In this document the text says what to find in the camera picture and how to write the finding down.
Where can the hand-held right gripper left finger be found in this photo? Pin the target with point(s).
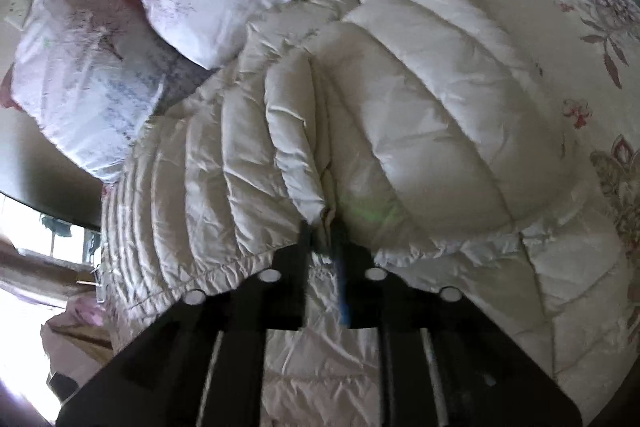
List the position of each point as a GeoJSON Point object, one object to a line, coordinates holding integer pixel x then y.
{"type": "Point", "coordinates": [302, 267]}

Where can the pink cloth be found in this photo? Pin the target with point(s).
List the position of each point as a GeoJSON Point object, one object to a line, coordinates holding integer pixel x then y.
{"type": "Point", "coordinates": [75, 337]}

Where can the bright window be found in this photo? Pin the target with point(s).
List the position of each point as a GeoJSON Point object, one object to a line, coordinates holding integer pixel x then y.
{"type": "Point", "coordinates": [30, 227]}

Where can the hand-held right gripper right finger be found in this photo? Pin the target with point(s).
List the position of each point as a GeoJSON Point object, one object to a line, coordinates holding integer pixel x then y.
{"type": "Point", "coordinates": [343, 292]}

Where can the white puffer jacket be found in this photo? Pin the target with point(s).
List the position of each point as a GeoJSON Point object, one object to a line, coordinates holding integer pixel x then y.
{"type": "Point", "coordinates": [425, 117]}

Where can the floral bed sheet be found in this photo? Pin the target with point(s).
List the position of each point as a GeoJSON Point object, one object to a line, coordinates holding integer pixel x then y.
{"type": "Point", "coordinates": [575, 7]}

